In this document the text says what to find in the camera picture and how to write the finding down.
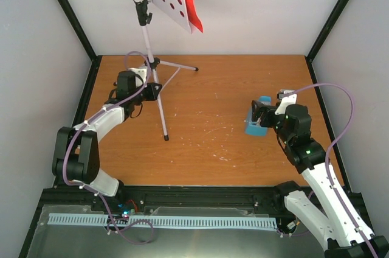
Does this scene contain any blue metronome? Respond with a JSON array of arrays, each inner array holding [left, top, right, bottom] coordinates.
[[244, 96, 271, 137]]

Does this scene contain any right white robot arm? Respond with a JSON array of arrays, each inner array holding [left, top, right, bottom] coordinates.
[[251, 100, 388, 257]]

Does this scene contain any light blue slotted cable duct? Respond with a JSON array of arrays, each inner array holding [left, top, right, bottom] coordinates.
[[47, 213, 277, 231]]

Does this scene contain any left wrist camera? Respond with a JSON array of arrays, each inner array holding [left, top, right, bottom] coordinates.
[[129, 65, 150, 86]]

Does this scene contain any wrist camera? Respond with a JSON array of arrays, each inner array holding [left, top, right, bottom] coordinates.
[[275, 89, 297, 116], [129, 65, 150, 86]]

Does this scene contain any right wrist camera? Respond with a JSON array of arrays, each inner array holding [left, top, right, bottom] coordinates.
[[275, 89, 297, 116]]

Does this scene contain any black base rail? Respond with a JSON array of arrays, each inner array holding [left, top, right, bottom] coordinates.
[[120, 186, 286, 215]]

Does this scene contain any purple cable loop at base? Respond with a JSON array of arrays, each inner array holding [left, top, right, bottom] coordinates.
[[102, 206, 158, 248]]

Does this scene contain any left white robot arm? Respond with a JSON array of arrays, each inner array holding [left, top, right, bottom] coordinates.
[[52, 66, 162, 211]]

